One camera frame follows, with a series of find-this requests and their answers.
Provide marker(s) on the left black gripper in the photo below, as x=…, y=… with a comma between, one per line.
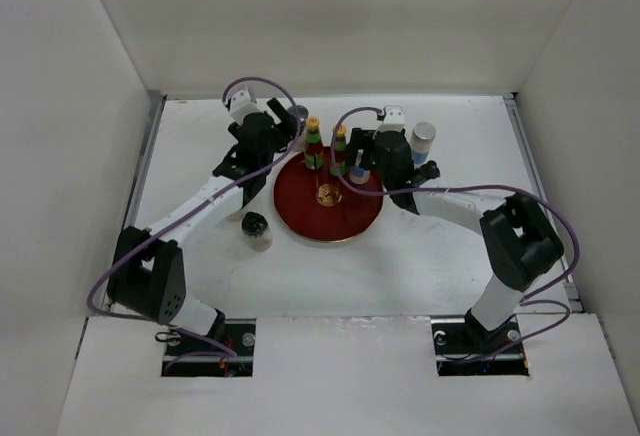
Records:
x=286, y=127

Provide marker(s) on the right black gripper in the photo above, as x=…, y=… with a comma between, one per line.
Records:
x=361, y=140

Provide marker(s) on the chrome-top salt shaker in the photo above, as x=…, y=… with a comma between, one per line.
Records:
x=301, y=113

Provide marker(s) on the yellow-cap sauce bottle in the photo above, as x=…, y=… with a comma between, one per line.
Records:
x=337, y=159

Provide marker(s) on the tall silver-lid spice jar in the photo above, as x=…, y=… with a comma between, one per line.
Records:
x=359, y=175

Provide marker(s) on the green-label sauce bottle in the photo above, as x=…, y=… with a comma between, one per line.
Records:
x=314, y=148

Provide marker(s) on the black-lid spice jar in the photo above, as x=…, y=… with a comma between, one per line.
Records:
x=256, y=231

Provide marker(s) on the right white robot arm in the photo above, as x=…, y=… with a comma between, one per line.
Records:
x=520, y=241

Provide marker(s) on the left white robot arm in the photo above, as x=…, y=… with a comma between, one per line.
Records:
x=149, y=272

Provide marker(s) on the short silver-lid spice jar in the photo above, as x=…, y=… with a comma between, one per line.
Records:
x=421, y=140

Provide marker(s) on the red round tray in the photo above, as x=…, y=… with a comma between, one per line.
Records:
x=317, y=206

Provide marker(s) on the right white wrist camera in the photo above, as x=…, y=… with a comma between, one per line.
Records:
x=391, y=118

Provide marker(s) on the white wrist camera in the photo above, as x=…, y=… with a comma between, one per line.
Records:
x=391, y=118
x=241, y=104

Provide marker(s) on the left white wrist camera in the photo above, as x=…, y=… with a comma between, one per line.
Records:
x=241, y=104

